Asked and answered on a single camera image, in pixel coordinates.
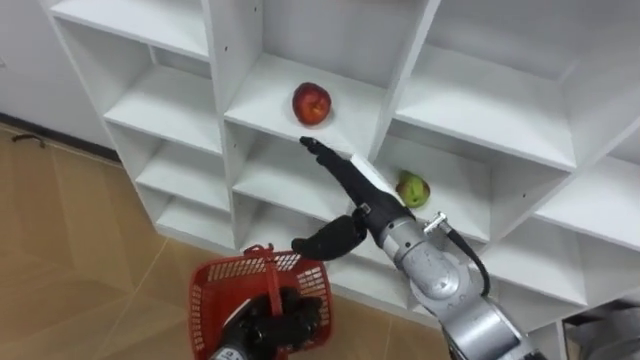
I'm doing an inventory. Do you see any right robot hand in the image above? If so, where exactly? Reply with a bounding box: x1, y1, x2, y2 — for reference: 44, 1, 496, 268
291, 136, 416, 262

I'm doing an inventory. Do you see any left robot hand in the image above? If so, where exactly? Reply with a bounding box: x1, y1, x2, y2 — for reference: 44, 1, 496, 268
223, 287, 324, 360

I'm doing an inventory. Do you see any red plastic basket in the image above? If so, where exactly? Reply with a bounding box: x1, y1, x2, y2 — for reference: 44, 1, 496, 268
187, 243, 335, 360

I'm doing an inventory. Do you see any green apple soft toy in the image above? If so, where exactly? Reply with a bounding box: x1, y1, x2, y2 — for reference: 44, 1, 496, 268
395, 169, 432, 210

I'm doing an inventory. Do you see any red apple soft toy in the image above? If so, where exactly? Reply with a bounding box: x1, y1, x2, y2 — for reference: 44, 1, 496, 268
291, 81, 333, 127

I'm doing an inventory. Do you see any white shelf unit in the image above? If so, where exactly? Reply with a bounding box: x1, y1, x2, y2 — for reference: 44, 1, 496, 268
38, 0, 640, 360

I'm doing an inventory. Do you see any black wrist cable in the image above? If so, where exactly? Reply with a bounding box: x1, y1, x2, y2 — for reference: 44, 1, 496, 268
423, 211, 492, 298

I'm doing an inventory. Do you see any dark cable on floor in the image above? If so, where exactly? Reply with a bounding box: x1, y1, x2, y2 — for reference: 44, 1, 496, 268
10, 132, 47, 149

